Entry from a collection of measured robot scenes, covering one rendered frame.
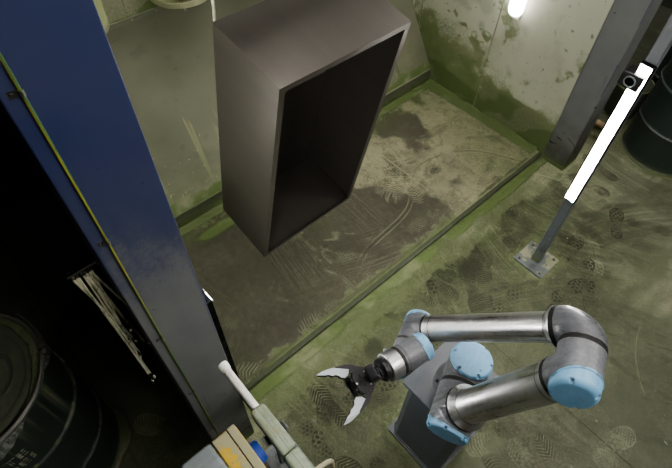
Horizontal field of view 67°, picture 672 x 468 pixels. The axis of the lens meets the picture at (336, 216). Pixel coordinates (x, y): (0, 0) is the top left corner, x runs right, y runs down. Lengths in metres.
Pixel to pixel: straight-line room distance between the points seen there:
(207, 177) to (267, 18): 1.64
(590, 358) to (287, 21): 1.35
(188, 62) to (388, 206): 1.52
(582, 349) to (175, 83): 2.57
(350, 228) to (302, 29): 1.69
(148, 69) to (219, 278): 1.26
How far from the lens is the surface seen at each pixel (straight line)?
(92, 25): 0.90
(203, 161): 3.26
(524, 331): 1.53
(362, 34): 1.84
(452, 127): 3.99
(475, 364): 1.90
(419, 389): 2.12
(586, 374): 1.37
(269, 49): 1.72
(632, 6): 3.34
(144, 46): 3.18
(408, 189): 3.47
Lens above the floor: 2.61
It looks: 51 degrees down
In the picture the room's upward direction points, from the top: 2 degrees clockwise
